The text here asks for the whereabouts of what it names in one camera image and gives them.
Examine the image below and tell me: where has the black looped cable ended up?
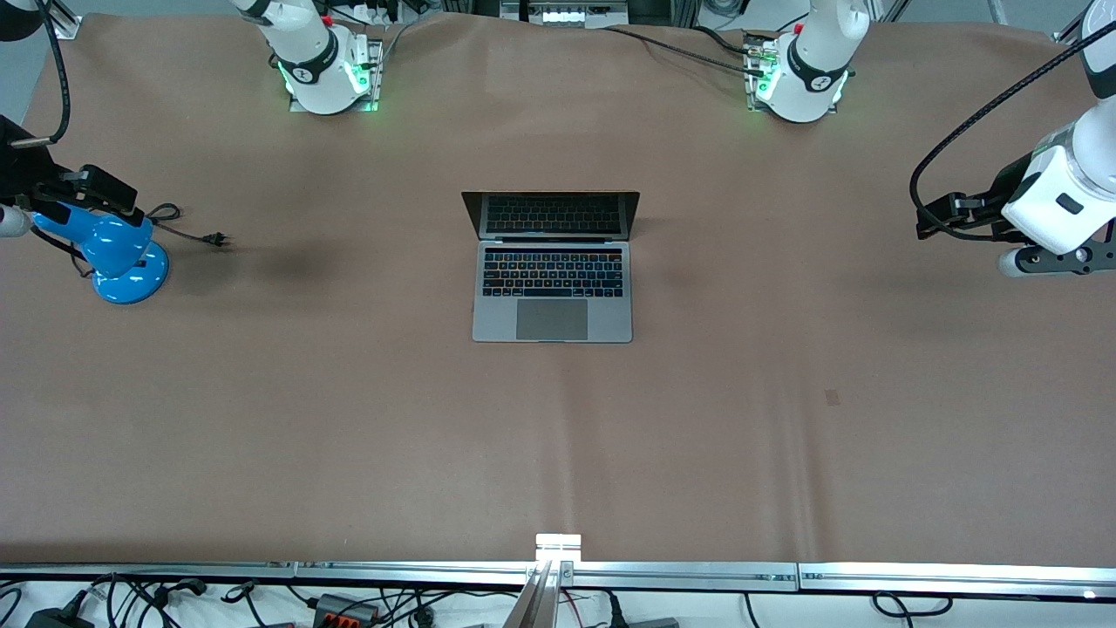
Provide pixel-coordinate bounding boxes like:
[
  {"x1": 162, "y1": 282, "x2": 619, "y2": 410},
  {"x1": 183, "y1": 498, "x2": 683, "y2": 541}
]
[{"x1": 872, "y1": 591, "x2": 953, "y2": 622}]

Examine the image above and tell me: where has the black lamp cord with plug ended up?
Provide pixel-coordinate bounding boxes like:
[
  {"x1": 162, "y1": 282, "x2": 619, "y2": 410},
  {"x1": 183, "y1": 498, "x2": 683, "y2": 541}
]
[{"x1": 144, "y1": 202, "x2": 233, "y2": 250}]

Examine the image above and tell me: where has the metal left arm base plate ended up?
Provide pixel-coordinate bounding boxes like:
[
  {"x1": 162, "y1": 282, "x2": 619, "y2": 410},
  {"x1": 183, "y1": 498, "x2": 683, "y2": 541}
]
[{"x1": 744, "y1": 31, "x2": 845, "y2": 115}]

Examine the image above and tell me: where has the black cable with connector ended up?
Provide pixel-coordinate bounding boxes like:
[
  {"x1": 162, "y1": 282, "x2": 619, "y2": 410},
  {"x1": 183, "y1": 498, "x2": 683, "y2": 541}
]
[{"x1": 150, "y1": 577, "x2": 210, "y2": 613}]

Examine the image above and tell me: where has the black braided base cable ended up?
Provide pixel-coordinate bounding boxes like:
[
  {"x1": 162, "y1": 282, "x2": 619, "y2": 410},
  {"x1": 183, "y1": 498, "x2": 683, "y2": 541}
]
[{"x1": 602, "y1": 26, "x2": 766, "y2": 72}]

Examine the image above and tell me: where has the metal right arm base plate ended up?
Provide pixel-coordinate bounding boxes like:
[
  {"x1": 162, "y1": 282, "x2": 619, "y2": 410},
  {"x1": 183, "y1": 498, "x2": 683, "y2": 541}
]
[{"x1": 288, "y1": 35, "x2": 385, "y2": 115}]

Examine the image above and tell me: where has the aluminium camera mount post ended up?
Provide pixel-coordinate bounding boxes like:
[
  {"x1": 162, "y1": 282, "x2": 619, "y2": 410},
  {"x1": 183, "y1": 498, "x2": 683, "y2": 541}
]
[{"x1": 521, "y1": 532, "x2": 583, "y2": 628}]

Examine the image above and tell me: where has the aluminium frame corner profile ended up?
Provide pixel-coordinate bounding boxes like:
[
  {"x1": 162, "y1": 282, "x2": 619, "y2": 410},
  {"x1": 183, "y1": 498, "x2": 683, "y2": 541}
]
[{"x1": 1053, "y1": 0, "x2": 1091, "y2": 44}]

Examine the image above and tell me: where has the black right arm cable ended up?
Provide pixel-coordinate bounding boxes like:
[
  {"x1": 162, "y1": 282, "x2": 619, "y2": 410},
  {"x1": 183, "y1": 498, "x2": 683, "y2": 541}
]
[{"x1": 10, "y1": 0, "x2": 71, "y2": 147}]

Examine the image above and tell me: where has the blue desk lamp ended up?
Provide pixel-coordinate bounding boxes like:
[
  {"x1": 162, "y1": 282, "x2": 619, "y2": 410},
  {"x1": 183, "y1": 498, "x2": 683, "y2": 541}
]
[{"x1": 33, "y1": 202, "x2": 171, "y2": 305}]

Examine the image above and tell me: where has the black smooth base cable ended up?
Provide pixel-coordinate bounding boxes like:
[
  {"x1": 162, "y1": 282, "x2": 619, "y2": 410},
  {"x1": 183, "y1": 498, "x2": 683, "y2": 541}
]
[{"x1": 693, "y1": 26, "x2": 761, "y2": 55}]

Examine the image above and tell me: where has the black power adapter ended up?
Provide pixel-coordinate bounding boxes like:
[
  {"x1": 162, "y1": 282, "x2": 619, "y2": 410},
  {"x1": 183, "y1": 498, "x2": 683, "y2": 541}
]
[{"x1": 24, "y1": 602, "x2": 95, "y2": 628}]

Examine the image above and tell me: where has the grey orange connector box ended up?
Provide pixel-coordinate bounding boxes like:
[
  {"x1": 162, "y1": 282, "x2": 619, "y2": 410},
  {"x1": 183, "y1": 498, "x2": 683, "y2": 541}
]
[{"x1": 314, "y1": 593, "x2": 381, "y2": 626}]

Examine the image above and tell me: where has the grey laptop with black keyboard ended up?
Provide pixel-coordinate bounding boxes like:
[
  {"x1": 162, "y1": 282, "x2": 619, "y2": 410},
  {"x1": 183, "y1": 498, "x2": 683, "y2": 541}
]
[{"x1": 461, "y1": 190, "x2": 641, "y2": 345}]

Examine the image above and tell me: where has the metal equipment with white lights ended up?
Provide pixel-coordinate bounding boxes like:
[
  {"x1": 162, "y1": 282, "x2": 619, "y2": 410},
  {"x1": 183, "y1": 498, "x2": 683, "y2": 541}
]
[{"x1": 500, "y1": 0, "x2": 629, "y2": 27}]

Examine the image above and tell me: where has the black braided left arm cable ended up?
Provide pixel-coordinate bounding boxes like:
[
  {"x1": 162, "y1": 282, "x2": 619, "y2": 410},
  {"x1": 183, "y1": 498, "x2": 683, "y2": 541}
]
[{"x1": 909, "y1": 22, "x2": 1116, "y2": 242}]

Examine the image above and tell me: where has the aluminium table edge rail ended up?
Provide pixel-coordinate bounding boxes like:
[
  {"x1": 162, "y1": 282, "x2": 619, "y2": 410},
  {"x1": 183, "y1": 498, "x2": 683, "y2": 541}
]
[
  {"x1": 0, "y1": 561, "x2": 297, "y2": 582},
  {"x1": 295, "y1": 561, "x2": 800, "y2": 594},
  {"x1": 798, "y1": 563, "x2": 1116, "y2": 600}
]

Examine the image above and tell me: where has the brown table cover sheet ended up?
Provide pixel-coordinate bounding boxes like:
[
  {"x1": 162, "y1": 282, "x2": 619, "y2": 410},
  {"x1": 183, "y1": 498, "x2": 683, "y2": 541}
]
[{"x1": 0, "y1": 12, "x2": 1116, "y2": 566}]

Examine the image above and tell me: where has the grey base cable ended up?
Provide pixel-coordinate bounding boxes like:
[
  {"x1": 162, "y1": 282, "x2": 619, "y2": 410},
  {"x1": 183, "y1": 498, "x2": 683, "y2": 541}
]
[{"x1": 381, "y1": 17, "x2": 421, "y2": 62}]

